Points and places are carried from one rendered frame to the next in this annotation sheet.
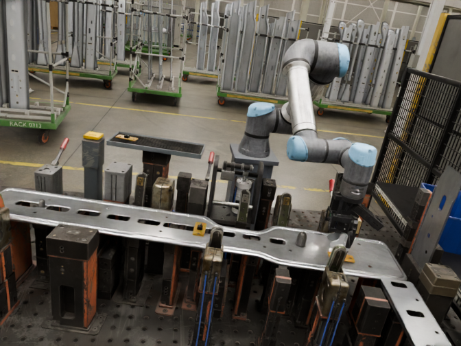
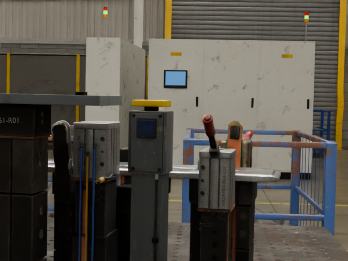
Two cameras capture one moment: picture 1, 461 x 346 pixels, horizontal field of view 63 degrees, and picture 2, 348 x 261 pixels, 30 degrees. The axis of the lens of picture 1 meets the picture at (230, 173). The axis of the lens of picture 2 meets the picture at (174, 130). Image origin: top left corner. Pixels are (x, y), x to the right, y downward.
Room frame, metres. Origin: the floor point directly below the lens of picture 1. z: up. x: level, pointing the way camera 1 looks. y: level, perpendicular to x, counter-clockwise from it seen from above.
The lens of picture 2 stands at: (2.56, 0.85, 1.17)
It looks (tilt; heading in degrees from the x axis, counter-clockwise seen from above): 3 degrees down; 192
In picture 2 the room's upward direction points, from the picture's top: 1 degrees clockwise
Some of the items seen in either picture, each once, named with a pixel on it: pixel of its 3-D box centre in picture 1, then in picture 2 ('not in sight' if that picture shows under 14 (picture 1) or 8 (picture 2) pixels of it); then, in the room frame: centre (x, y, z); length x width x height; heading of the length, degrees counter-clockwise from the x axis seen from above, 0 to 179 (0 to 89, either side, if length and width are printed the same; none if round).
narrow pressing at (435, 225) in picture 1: (434, 219); not in sight; (1.07, -0.66, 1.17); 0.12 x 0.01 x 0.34; 0
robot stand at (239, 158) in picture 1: (247, 190); not in sight; (1.68, -0.09, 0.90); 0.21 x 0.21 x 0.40; 9
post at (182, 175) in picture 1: (180, 220); not in sight; (1.30, 0.17, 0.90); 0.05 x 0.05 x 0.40; 0
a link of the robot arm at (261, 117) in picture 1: (261, 118); not in sight; (1.68, -0.10, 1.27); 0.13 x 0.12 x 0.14; 102
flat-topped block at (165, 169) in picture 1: (154, 196); (17, 219); (1.42, 0.31, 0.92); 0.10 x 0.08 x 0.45; 90
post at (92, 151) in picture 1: (93, 188); (149, 230); (1.42, 0.57, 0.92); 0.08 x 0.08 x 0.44; 0
